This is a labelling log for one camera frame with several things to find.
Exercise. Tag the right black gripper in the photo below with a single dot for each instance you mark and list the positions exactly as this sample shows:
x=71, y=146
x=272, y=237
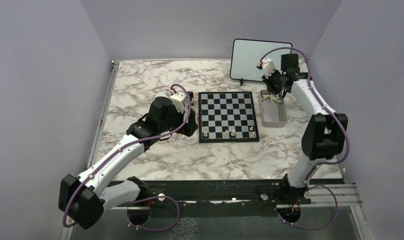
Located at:
x=267, y=82

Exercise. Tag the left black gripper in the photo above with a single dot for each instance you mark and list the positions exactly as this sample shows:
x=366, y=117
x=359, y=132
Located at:
x=189, y=128

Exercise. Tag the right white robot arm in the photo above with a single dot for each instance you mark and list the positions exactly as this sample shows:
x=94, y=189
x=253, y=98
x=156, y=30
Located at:
x=325, y=135

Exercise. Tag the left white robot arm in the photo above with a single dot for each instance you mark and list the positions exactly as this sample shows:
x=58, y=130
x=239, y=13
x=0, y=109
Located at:
x=84, y=198

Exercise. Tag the white chess pieces pile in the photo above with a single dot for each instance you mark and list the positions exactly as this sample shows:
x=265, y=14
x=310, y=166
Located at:
x=273, y=98

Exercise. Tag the lilac tin tray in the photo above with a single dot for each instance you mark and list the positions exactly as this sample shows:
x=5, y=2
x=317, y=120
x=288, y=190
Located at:
x=272, y=115

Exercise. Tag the black white chessboard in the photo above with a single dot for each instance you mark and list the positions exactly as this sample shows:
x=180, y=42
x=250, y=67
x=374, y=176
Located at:
x=227, y=111

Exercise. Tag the small whiteboard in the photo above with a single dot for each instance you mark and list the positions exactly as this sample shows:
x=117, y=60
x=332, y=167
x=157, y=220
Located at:
x=246, y=54

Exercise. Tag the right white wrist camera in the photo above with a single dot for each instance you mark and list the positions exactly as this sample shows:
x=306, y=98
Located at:
x=267, y=66

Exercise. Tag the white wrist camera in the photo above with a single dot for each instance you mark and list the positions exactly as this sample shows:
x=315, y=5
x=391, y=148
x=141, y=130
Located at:
x=180, y=101
x=267, y=66

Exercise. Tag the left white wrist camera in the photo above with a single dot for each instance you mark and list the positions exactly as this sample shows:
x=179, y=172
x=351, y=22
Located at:
x=180, y=101

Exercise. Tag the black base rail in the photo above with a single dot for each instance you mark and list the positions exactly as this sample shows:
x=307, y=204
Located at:
x=225, y=198

